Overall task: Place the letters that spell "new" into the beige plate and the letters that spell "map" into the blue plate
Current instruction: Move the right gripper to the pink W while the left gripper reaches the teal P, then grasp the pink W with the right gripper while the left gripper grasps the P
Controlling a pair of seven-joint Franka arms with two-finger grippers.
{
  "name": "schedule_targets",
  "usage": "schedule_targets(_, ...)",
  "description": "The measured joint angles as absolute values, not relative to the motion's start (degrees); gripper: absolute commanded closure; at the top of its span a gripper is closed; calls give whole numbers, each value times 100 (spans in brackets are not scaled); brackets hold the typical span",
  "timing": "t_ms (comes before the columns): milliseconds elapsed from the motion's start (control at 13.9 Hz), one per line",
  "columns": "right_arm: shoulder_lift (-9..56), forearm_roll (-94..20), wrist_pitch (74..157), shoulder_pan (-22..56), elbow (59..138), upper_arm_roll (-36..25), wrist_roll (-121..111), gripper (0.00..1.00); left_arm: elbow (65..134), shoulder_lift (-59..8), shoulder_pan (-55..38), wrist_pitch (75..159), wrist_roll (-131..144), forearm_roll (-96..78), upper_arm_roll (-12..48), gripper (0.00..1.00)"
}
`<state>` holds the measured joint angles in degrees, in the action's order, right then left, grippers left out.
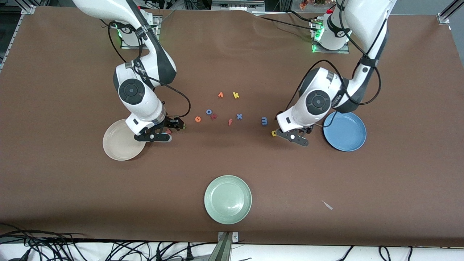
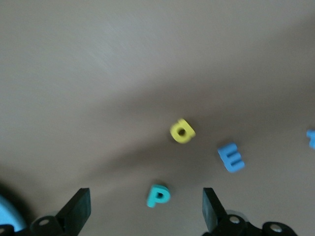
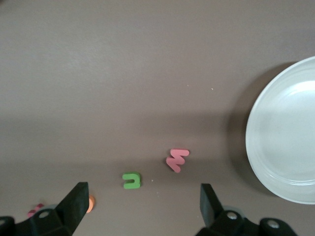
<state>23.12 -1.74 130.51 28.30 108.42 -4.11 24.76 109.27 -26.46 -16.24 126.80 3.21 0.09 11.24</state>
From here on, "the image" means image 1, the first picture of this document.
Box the blue plate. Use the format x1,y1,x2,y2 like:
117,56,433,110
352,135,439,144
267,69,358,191
323,111,367,152

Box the black cable tangle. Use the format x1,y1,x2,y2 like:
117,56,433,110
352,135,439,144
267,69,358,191
0,223,205,261

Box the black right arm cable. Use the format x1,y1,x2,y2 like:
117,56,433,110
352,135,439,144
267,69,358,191
107,22,191,120

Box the pale green plate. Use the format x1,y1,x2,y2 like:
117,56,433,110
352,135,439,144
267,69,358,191
204,175,252,225

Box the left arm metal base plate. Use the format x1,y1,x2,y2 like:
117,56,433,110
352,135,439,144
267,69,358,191
312,42,350,54

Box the aluminium side rail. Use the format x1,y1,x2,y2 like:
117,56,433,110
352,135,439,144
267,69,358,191
0,13,23,71

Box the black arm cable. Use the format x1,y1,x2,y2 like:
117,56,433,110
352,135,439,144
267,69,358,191
281,0,382,127
107,22,191,120

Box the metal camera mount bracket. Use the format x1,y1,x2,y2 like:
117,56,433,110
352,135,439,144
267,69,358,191
208,231,240,261

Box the beige plate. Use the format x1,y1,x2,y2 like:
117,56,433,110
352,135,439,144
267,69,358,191
103,119,147,161

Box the orange dried flowers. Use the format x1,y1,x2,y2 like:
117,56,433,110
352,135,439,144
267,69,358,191
299,0,327,9

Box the black table cable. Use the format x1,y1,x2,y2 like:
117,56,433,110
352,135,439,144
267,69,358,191
254,11,319,31

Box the grey metal beam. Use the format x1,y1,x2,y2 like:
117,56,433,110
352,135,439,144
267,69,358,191
211,0,266,11

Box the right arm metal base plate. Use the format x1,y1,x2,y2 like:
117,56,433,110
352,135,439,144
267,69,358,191
120,14,162,49

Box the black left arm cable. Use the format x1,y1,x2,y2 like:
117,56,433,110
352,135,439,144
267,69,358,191
281,0,382,127

